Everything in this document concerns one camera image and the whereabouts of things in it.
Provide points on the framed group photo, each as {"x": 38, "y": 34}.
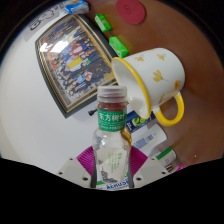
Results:
{"x": 71, "y": 63}

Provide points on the white lotion bottle blue cap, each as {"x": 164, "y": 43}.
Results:
{"x": 150, "y": 137}

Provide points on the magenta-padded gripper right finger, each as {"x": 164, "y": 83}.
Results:
{"x": 148, "y": 168}

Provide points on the clear green-label drink bottle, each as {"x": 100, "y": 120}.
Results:
{"x": 112, "y": 140}

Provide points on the white mug yellow rim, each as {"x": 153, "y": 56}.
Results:
{"x": 156, "y": 71}

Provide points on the flat round red coaster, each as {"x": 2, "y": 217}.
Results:
{"x": 130, "y": 11}

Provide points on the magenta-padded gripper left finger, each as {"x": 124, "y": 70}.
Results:
{"x": 75, "y": 168}

